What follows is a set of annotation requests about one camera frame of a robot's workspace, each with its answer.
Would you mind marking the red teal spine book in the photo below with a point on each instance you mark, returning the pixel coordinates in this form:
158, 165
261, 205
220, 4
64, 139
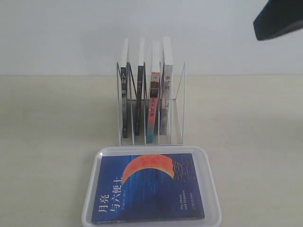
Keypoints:
154, 91

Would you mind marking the blue moon cover book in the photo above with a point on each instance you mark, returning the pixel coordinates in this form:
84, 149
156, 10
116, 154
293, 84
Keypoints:
141, 188

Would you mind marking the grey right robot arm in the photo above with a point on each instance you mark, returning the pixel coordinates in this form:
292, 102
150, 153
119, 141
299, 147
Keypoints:
278, 18

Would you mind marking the grey white spine book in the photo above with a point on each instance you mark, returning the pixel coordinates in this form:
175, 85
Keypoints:
166, 84

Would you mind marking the dark brown spine book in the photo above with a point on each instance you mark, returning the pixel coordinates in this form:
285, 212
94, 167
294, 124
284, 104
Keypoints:
140, 72

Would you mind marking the black book with barcode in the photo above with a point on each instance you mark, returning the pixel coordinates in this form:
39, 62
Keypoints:
124, 85

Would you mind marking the white plastic tray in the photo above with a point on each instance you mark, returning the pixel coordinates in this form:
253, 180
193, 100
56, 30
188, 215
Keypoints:
207, 188

